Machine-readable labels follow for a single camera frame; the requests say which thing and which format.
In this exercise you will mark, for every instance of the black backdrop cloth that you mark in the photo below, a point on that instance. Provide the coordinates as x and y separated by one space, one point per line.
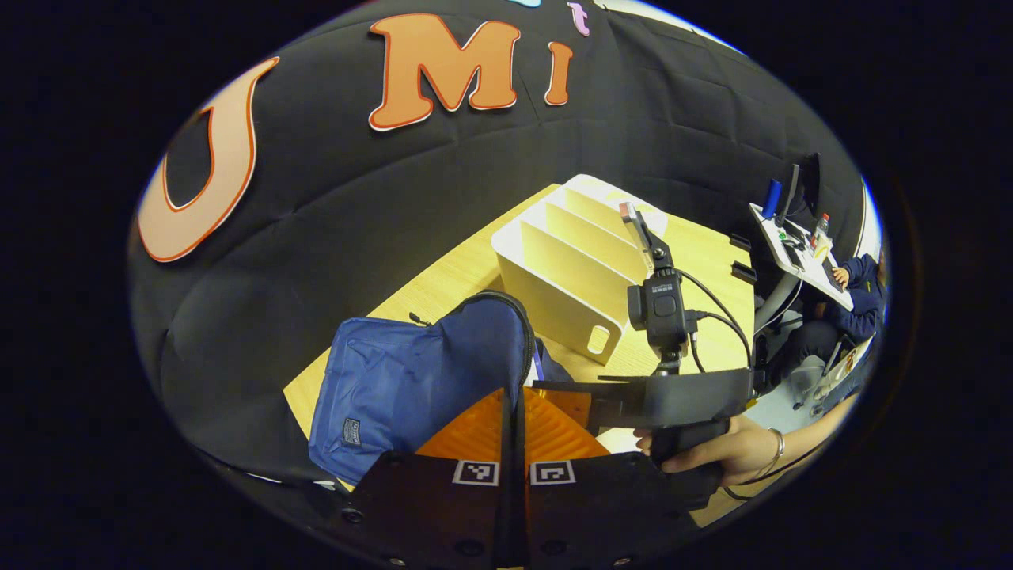
356 222

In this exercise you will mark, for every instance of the black table clamp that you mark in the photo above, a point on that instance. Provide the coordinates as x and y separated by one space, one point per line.
744 273
740 241

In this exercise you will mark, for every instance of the red capped bottle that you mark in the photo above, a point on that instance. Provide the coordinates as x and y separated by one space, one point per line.
821 228

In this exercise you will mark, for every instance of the blue schoolbag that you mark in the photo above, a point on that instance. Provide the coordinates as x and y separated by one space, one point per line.
396 380

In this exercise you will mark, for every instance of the black monitor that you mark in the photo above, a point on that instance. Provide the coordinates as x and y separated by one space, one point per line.
801 186

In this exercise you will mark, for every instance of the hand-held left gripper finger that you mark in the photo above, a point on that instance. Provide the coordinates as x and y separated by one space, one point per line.
520 451
509 451

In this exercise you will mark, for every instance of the white background desk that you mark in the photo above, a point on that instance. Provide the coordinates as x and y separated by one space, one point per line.
799 261

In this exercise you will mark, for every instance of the white bookshelf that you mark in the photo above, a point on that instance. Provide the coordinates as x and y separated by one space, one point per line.
554 277

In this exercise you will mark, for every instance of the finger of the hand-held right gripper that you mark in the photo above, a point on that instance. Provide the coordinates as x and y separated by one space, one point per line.
574 404

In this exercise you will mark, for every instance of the blue bottle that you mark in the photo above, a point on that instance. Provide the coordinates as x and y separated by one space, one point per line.
772 198

